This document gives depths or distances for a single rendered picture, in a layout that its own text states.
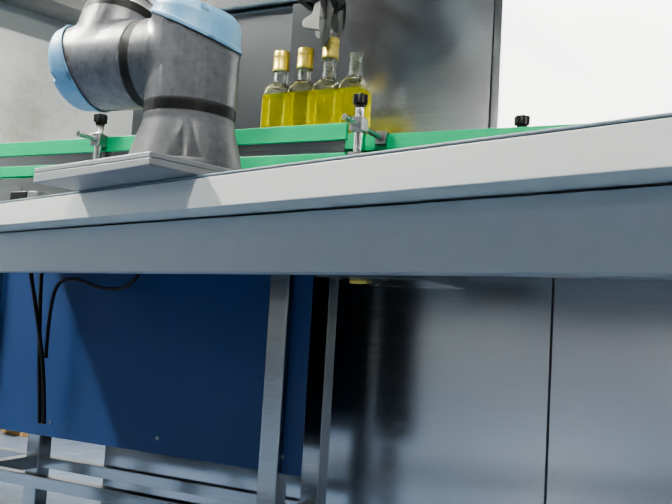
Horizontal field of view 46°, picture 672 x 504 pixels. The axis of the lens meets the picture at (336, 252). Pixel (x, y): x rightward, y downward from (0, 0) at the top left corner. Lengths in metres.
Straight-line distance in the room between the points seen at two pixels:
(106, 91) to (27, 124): 4.06
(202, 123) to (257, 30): 1.00
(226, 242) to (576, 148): 0.43
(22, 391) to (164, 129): 1.00
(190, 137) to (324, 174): 0.32
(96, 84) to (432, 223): 0.57
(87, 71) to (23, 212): 0.22
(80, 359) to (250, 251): 0.97
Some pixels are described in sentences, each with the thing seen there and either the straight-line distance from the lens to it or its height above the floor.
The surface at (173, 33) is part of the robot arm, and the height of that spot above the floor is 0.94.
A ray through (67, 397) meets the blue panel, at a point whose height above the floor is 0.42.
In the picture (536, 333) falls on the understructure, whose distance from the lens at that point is 1.60.
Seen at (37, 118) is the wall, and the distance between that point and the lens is 5.18.
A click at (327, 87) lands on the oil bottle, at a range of 1.62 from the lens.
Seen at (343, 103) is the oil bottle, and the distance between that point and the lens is 1.60.
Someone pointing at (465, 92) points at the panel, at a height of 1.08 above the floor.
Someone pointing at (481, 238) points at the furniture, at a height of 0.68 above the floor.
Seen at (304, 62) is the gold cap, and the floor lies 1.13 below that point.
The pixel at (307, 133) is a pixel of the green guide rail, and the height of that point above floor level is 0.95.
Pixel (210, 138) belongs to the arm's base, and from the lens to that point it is 0.99.
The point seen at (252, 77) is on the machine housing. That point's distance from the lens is 1.95.
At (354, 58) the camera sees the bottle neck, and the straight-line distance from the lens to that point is 1.63.
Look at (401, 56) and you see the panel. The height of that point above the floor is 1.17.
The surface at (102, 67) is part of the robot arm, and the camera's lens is 1.09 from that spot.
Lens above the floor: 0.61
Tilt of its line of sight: 5 degrees up
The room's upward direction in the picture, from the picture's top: 3 degrees clockwise
